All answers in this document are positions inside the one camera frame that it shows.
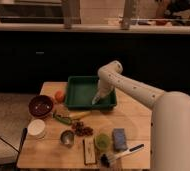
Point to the grey towel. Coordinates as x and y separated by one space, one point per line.
95 100

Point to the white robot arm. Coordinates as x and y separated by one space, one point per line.
170 119

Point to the green plastic tray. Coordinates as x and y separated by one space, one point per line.
81 90

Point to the orange fruit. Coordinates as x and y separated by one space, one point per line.
59 96

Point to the brown grape bunch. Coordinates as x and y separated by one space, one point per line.
81 130

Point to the green pepper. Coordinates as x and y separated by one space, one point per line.
64 120

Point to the blue sponge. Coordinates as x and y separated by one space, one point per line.
119 139

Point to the green plastic cup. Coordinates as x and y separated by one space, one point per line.
102 142

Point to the small metal cup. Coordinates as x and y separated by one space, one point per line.
67 138

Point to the dark red bowl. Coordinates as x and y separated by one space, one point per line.
40 106

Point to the wooden rectangular block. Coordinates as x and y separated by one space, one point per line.
89 151

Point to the wooden cutting board table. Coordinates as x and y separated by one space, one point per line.
49 153

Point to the white cup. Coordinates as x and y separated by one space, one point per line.
36 128

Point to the white handled dish brush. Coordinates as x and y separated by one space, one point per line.
108 159

